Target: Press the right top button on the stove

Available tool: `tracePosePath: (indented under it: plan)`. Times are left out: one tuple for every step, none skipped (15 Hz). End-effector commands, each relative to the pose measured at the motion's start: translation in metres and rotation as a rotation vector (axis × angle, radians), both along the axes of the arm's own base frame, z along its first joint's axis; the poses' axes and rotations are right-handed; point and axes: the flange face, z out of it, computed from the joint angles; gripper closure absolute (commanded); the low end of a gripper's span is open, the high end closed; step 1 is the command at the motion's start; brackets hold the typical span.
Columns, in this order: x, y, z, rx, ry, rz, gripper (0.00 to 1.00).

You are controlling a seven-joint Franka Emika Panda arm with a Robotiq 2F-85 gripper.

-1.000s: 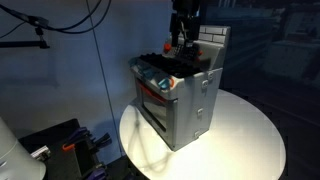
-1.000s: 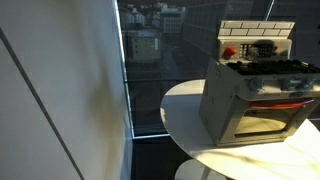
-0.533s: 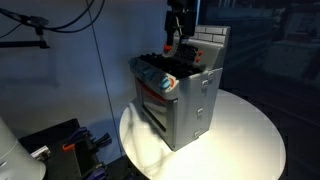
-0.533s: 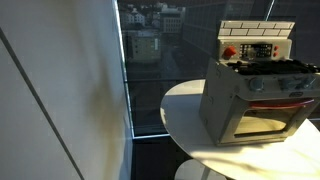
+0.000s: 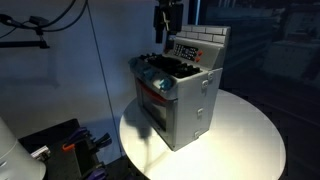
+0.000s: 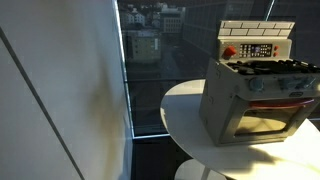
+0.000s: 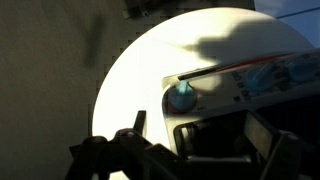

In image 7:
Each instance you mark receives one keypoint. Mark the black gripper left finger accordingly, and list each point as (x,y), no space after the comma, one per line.
(110,156)

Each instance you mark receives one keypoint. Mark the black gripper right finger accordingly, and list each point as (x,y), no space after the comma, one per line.
(290,160)

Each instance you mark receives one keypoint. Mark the grey toy stove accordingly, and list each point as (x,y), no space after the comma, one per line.
(220,95)

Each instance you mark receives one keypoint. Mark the small blue knob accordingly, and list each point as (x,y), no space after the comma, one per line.
(260,78)
(301,70)

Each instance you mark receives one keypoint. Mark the round white table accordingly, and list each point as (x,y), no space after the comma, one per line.
(133,66)

